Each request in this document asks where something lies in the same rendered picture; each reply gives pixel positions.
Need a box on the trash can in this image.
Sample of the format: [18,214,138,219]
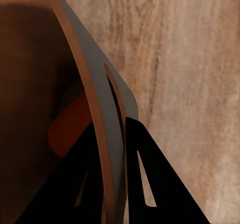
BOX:
[0,0,139,224]

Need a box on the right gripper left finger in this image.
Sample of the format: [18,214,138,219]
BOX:
[14,122,104,224]

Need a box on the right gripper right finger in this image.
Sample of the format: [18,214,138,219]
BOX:
[125,117,211,224]

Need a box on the can of soda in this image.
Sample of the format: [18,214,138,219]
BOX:
[46,76,123,160]

